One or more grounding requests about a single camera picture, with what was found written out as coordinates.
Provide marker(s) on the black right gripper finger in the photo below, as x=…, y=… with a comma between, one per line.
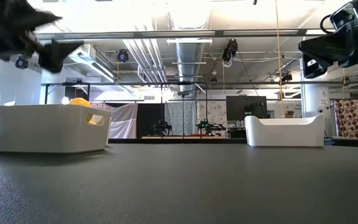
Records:
x=312, y=70
x=331, y=46

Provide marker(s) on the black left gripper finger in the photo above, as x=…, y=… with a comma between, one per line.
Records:
x=53, y=54
x=39, y=17

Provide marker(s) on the black background robot arm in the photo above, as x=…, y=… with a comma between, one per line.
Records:
x=208, y=127
x=163, y=127

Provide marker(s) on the white round column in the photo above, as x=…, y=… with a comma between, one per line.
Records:
x=315, y=96

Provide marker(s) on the brown dotted curtain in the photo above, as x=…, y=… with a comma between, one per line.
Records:
x=350, y=115

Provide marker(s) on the white plastic basket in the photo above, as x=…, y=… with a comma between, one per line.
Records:
x=284, y=137
x=42, y=130

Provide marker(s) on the black hanging ceiling device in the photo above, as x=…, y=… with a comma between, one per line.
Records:
x=230, y=49

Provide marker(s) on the grey overhead beam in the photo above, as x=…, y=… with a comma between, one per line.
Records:
x=135, y=34

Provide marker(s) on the white hanging sheet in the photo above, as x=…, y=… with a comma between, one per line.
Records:
x=126, y=118

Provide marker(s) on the white floral curtain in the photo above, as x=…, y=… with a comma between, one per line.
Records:
x=216, y=112

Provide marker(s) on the black partition panel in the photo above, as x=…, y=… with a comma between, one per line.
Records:
x=149, y=119

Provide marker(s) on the grey patterned curtain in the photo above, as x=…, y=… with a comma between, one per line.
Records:
x=176, y=112

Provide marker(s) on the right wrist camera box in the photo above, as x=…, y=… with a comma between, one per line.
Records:
x=345, y=15

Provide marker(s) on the black metal background frame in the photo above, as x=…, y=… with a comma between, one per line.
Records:
x=120, y=84

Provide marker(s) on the silver ventilation duct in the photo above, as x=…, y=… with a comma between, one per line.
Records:
x=190, y=56

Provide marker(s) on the black aluminium table frame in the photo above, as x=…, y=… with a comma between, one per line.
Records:
x=166, y=141

